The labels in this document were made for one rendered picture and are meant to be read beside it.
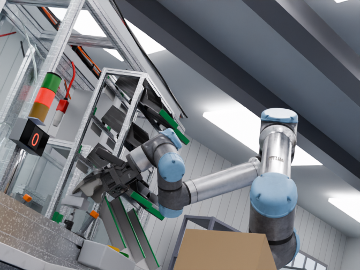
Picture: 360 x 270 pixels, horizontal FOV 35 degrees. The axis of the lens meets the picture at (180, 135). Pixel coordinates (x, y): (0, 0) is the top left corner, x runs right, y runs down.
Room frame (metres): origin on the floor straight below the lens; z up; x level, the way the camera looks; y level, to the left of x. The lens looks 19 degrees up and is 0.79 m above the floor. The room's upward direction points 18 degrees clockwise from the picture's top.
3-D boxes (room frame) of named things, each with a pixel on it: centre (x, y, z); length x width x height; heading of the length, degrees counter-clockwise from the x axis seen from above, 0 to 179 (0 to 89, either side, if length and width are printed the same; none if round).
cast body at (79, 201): (1.77, 0.25, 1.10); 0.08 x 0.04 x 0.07; 66
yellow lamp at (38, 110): (1.64, 0.43, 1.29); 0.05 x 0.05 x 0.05
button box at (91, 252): (1.60, 0.08, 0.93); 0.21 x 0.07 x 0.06; 156
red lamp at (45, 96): (1.64, 0.43, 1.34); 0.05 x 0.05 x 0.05
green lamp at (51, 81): (1.64, 0.43, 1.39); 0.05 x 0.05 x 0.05
